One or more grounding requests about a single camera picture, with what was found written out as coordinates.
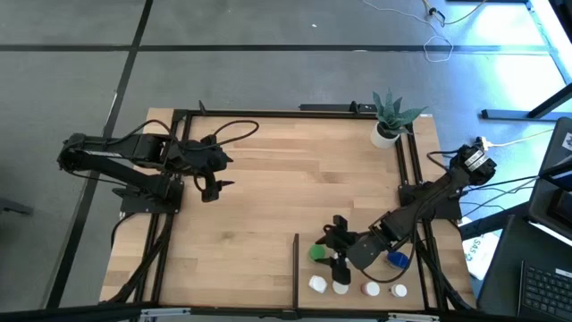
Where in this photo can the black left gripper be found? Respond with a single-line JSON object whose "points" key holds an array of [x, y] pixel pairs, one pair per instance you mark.
{"points": [[203, 158]]}

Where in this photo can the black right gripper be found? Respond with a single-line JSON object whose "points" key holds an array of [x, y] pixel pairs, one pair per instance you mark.
{"points": [[364, 250]]}

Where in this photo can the blue Tums bottle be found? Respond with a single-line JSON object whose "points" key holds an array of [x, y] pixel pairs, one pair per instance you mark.
{"points": [[400, 260]]}

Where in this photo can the red bottle white cap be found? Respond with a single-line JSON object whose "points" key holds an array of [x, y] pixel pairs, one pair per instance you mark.
{"points": [[371, 289]]}

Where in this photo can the green caffeine pill bottle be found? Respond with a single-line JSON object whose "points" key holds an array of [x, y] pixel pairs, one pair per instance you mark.
{"points": [[316, 252]]}

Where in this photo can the white bottle blue label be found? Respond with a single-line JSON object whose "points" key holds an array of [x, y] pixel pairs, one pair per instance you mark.
{"points": [[317, 284]]}

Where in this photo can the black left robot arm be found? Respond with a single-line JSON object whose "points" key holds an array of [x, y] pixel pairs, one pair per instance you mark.
{"points": [[111, 154]]}

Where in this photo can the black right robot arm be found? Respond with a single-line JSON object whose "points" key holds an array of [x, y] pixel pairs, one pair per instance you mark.
{"points": [[429, 197]]}

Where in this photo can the black desk foot bar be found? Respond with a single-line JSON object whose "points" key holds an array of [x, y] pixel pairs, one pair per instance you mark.
{"points": [[491, 222]]}

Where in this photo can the succulent plant in white pot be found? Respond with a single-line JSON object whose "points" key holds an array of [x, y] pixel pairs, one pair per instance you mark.
{"points": [[389, 121]]}

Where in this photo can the black desk surface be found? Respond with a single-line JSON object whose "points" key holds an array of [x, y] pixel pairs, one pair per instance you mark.
{"points": [[505, 268]]}

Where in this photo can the beige power adapter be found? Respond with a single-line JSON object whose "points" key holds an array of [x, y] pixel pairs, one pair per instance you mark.
{"points": [[485, 143]]}

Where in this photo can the black laptop keyboard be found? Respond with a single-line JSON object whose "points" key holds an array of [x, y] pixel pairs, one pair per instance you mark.
{"points": [[545, 290]]}

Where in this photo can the dark grey computer equipment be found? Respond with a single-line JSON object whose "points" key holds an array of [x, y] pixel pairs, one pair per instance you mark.
{"points": [[554, 197]]}

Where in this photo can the black floor stand foot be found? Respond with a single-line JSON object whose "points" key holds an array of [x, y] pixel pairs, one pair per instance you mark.
{"points": [[13, 206]]}

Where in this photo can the black rig front beam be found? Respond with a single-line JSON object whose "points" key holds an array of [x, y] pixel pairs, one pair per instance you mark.
{"points": [[44, 316]]}

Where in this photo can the black aluminium table frame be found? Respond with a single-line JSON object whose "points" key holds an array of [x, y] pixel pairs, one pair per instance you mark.
{"points": [[268, 113]]}

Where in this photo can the silver metal bracket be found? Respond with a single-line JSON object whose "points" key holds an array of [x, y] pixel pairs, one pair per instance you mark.
{"points": [[165, 311], [411, 317]]}

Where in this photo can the black bracket bar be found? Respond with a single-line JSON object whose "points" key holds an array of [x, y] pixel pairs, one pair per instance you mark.
{"points": [[326, 107]]}

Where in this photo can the black desk leg frame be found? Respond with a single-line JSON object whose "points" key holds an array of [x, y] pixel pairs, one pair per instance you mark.
{"points": [[514, 115]]}

